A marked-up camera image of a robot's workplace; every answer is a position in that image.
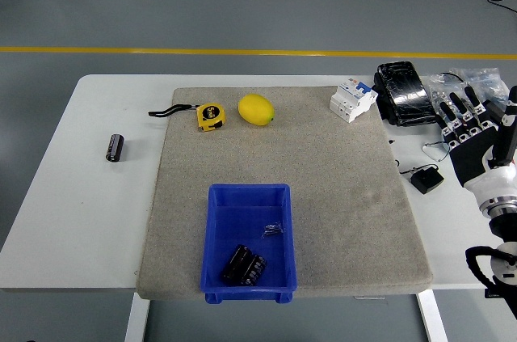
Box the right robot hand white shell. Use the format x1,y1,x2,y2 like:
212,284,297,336
437,84,517,209

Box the dark cylindrical battery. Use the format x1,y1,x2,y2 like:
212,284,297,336
105,133,124,163
241,254,268,286
221,243,252,281

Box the blue plastic box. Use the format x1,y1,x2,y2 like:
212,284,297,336
200,182,299,303

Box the small black power adapter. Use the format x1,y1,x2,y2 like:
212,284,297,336
397,164,445,196

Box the large black power adapter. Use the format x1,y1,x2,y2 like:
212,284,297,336
482,98,511,125

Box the clear bag of nuts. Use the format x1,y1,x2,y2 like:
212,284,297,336
426,74,465,116

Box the clear bag of screws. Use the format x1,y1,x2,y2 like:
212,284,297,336
450,67,508,103

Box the black wrapped case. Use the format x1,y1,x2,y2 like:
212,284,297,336
372,61,440,128

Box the white circuit breaker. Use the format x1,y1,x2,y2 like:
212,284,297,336
329,78,379,124

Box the white table leg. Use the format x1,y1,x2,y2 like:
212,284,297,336
124,291,150,342
417,289,449,342

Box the grey-brown mat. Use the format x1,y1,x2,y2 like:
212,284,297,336
136,87,434,301

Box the small metal clips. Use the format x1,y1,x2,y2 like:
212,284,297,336
261,219,284,237

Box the yellow lemon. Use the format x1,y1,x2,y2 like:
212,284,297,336
237,93,275,127

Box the yellow tape measure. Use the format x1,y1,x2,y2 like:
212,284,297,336
148,102,227,133

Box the thin wire loop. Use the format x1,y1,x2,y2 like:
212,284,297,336
422,141,450,163

